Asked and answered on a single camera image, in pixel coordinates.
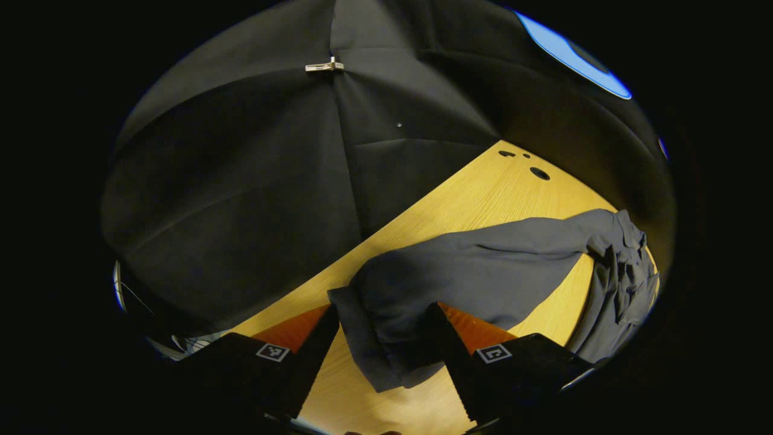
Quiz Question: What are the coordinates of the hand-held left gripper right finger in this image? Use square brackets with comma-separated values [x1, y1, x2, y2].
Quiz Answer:
[423, 302, 595, 427]

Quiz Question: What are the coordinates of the grey collared shirt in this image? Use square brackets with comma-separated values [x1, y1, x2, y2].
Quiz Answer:
[328, 208, 660, 393]

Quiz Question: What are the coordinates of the black backdrop cloth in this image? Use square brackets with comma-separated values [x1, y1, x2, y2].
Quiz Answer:
[100, 0, 676, 339]

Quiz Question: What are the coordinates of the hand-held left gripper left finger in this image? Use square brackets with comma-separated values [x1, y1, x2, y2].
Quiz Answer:
[175, 304, 341, 421]

